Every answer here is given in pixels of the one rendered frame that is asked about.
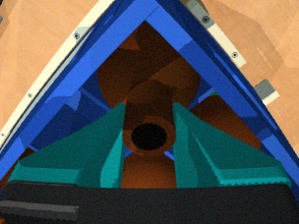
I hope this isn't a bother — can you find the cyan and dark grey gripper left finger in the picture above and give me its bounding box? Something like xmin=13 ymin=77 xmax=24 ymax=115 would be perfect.
xmin=7 ymin=103 xmax=126 ymax=188

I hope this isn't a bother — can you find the blue bottle crate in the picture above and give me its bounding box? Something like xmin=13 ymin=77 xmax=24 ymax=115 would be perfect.
xmin=0 ymin=0 xmax=299 ymax=205

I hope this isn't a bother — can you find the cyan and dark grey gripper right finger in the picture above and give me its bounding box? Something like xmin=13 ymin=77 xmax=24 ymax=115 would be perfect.
xmin=173 ymin=103 xmax=292 ymax=189

